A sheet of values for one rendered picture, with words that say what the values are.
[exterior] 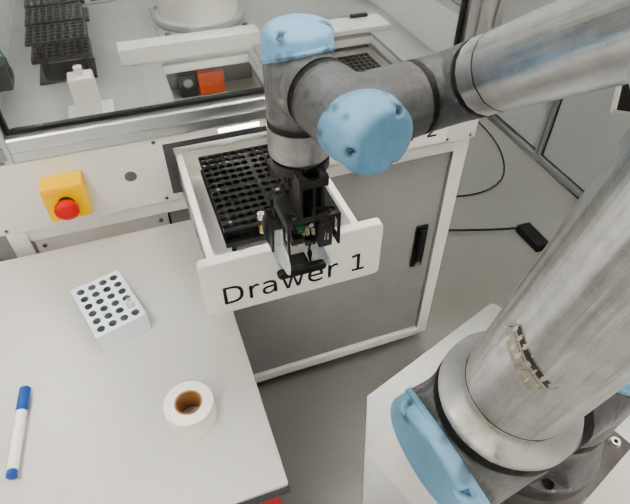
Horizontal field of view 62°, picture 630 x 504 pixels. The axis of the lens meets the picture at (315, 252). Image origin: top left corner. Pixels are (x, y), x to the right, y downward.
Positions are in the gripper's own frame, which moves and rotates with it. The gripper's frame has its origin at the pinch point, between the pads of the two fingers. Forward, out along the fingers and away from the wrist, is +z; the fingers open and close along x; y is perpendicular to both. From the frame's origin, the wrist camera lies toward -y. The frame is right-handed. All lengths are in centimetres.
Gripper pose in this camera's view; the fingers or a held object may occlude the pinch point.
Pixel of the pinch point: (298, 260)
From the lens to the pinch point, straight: 78.8
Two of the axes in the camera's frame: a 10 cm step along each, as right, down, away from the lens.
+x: 9.4, -2.4, 2.4
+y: 3.4, 6.5, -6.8
